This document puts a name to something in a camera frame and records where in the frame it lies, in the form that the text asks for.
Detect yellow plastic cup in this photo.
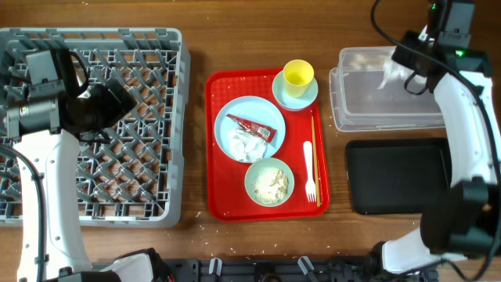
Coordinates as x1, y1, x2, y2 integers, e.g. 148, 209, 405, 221
283, 60, 315, 97

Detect small light blue bowl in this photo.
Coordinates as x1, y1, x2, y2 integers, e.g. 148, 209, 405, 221
272, 71, 319, 111

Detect white paper napkin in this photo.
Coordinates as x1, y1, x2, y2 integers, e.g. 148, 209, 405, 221
228, 128, 267, 163

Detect red snack wrapper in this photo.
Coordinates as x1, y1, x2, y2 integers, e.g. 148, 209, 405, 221
226, 114, 276, 143

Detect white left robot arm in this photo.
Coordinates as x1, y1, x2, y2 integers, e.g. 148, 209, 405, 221
1, 49, 175, 281

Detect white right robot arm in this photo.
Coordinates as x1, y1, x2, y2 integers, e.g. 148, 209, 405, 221
380, 0, 500, 278

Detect clear plastic waste bin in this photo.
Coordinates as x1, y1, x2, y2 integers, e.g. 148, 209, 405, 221
330, 46, 445, 132

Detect grey plastic dishwasher rack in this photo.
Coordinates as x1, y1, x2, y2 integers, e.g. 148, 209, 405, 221
1, 27, 191, 228

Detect black plastic tray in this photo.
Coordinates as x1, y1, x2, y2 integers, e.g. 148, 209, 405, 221
345, 138, 452, 215

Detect wooden chopstick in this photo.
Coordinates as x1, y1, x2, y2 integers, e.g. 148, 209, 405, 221
311, 117, 321, 207

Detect large light blue plate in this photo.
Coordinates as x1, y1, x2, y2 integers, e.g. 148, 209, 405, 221
214, 96, 286, 161

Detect white plastic fork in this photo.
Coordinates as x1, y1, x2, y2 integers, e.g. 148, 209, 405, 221
303, 141, 317, 203

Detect red plastic serving tray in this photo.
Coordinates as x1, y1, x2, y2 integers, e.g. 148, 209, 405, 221
205, 68, 330, 222

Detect green bowl with food scraps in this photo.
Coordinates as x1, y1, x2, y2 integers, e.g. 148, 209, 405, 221
244, 157, 295, 208

